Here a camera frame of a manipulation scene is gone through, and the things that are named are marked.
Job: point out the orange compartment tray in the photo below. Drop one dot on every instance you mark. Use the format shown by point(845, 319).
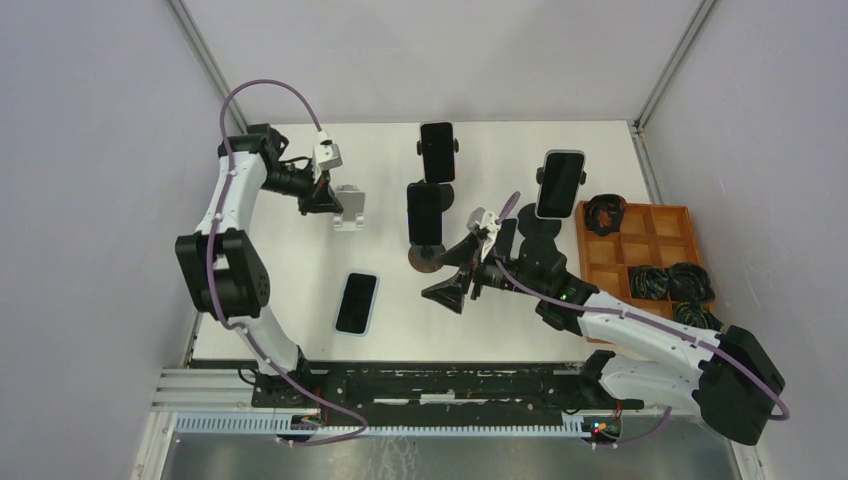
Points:
point(647, 256)

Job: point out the black round right stand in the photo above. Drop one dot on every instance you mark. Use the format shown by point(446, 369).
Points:
point(530, 225)

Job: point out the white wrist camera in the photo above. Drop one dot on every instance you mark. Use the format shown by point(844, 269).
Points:
point(326, 153)
point(484, 225)

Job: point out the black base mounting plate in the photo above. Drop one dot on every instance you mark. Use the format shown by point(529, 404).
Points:
point(409, 394)

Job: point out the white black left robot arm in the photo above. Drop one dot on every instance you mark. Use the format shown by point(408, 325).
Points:
point(223, 271)

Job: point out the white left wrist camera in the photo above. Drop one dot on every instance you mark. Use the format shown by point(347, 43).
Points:
point(326, 153)

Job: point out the black phone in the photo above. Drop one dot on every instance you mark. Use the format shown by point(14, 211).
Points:
point(437, 147)
point(424, 214)

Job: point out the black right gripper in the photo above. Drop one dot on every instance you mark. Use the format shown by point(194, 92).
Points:
point(451, 292)

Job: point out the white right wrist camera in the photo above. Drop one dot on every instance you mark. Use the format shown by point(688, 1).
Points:
point(484, 225)

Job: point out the white folding phone stand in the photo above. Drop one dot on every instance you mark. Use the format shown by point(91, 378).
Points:
point(352, 200)

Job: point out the white cased phone on stand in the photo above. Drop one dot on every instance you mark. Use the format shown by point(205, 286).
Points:
point(559, 179)

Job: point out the wooden base black phone stand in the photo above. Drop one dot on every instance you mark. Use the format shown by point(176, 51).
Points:
point(425, 258)

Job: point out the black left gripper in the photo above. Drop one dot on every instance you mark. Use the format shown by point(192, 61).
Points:
point(322, 200)

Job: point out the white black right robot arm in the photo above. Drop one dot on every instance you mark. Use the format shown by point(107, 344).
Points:
point(724, 377)

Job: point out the white slotted cable duct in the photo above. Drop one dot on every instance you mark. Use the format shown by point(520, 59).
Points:
point(301, 425)

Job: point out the light blue cased phone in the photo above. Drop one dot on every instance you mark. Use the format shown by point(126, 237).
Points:
point(356, 304)

